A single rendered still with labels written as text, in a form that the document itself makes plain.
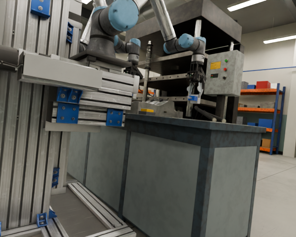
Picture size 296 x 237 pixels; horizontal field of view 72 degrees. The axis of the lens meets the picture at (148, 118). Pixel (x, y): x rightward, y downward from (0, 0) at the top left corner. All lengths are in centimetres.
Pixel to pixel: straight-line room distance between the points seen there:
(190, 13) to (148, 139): 148
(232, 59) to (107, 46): 134
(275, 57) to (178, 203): 761
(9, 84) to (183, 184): 95
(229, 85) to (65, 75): 155
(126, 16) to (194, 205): 92
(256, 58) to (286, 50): 92
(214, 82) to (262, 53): 656
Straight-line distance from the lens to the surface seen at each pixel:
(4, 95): 105
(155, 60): 269
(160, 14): 132
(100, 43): 100
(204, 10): 230
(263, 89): 748
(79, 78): 79
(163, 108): 160
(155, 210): 132
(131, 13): 94
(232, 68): 204
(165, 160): 120
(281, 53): 839
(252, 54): 873
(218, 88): 206
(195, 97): 127
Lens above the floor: 79
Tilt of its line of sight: 1 degrees down
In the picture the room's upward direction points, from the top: 6 degrees clockwise
